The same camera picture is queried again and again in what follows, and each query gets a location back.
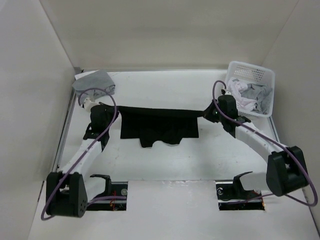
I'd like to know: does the black tank top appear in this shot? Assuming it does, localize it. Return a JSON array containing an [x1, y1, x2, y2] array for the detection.
[[118, 106, 204, 148]]

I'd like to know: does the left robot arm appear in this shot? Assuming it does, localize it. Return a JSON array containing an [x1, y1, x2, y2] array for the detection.
[[41, 104, 124, 221]]

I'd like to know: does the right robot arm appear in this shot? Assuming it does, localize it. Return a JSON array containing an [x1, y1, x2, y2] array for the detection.
[[203, 95, 309, 197]]

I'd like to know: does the pink tank top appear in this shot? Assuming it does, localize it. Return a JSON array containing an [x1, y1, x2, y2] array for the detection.
[[226, 78, 257, 111]]

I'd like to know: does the folded grey tank top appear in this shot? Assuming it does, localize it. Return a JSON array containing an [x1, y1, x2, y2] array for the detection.
[[72, 69, 116, 105]]

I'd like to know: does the grey tank top in basket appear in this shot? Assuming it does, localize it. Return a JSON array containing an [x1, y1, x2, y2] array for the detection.
[[241, 83, 273, 115]]

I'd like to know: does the white plastic basket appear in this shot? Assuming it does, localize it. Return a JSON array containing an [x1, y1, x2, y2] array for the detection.
[[225, 61, 276, 118]]

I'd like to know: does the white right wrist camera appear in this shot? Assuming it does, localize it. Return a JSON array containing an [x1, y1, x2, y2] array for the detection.
[[221, 88, 233, 96]]

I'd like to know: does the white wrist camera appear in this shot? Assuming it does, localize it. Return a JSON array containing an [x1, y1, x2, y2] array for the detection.
[[82, 97, 100, 113], [221, 88, 233, 96]]

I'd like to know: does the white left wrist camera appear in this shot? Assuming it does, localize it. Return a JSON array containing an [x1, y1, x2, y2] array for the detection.
[[82, 97, 100, 113]]

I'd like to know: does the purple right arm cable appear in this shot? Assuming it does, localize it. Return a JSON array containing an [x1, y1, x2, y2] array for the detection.
[[211, 79, 316, 207]]

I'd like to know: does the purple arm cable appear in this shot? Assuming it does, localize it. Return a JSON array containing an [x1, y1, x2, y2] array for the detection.
[[211, 79, 316, 207], [41, 87, 126, 221]]

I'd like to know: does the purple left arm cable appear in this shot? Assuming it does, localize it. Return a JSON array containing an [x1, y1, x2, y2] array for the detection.
[[41, 87, 126, 221]]

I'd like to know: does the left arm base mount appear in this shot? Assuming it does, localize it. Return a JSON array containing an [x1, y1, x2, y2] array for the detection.
[[87, 182, 128, 212]]

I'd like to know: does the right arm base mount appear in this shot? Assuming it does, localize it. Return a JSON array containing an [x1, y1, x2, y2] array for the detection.
[[215, 181, 265, 211]]

